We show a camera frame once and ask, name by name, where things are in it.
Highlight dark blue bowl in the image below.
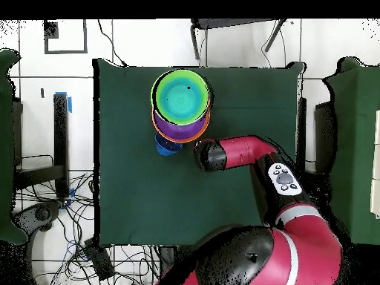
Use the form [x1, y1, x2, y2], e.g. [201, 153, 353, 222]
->
[154, 133, 183, 157]

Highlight purple bowl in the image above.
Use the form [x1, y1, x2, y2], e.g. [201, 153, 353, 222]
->
[152, 108, 210, 141]

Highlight large orange bowl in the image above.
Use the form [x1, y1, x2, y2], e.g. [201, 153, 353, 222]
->
[151, 100, 212, 144]

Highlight light blue bowl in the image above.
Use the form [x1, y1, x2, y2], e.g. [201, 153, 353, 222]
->
[160, 77, 206, 119]

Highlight light green bowl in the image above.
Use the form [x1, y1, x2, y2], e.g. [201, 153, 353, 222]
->
[150, 68, 213, 126]

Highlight dark green tablecloth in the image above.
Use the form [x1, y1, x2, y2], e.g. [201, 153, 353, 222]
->
[93, 57, 305, 247]

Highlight black power brick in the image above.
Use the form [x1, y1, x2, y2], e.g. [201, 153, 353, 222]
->
[83, 237, 116, 282]

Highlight green cloth side table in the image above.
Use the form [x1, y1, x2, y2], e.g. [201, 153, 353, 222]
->
[0, 48, 29, 246]
[321, 56, 380, 246]

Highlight white boxes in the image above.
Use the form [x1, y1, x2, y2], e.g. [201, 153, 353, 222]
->
[370, 109, 380, 215]

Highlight tangle of cables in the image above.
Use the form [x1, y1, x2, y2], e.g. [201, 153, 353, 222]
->
[13, 171, 161, 285]

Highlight black camera tripod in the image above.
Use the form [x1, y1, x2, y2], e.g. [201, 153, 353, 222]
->
[189, 19, 287, 62]

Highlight thin black floor cable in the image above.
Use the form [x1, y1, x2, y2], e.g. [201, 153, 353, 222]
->
[96, 19, 128, 68]

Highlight black square frame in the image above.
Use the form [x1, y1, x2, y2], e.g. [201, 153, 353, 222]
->
[43, 19, 89, 55]

